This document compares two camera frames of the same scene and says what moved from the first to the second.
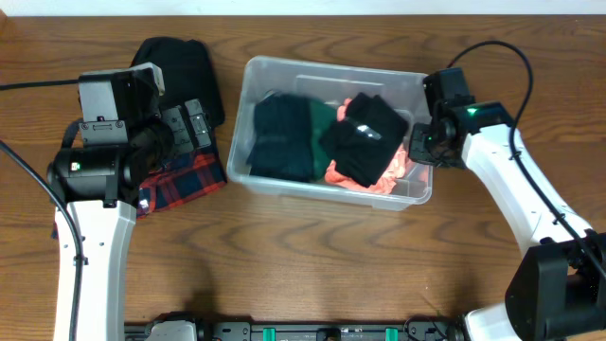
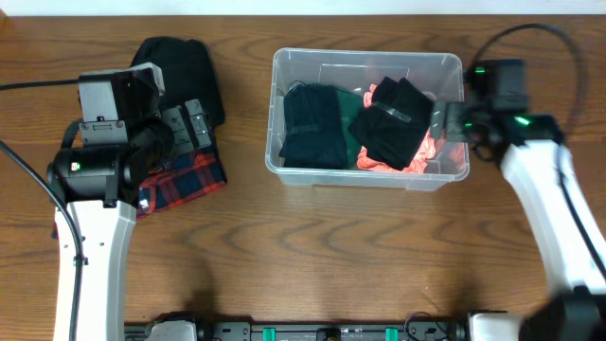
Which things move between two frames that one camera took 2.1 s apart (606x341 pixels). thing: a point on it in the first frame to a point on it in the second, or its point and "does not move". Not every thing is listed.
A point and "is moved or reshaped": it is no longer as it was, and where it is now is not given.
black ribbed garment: x=362 y=142 to x=394 y=128
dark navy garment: x=281 y=147 to x=313 y=127
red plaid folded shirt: x=179 y=179 does not move
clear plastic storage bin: x=330 y=131 is moved or reshaped
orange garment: x=396 y=170 to x=422 y=157
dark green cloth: x=322 y=116 to x=349 y=105
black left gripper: x=187 y=126 does not move
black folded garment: x=187 y=73 does not move
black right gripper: x=419 y=149 to x=459 y=111
